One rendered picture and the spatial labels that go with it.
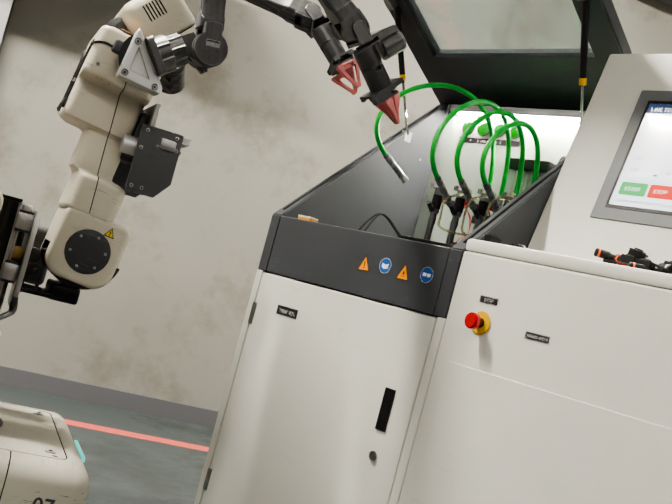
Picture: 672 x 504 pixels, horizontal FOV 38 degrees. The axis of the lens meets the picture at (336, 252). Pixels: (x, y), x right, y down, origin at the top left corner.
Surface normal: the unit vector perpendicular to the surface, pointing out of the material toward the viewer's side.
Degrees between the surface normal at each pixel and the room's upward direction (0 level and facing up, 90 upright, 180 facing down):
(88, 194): 90
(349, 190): 90
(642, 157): 76
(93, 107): 90
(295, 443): 90
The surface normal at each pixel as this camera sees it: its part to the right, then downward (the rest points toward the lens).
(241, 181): 0.35, 0.05
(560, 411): -0.70, -0.22
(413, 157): 0.67, 0.14
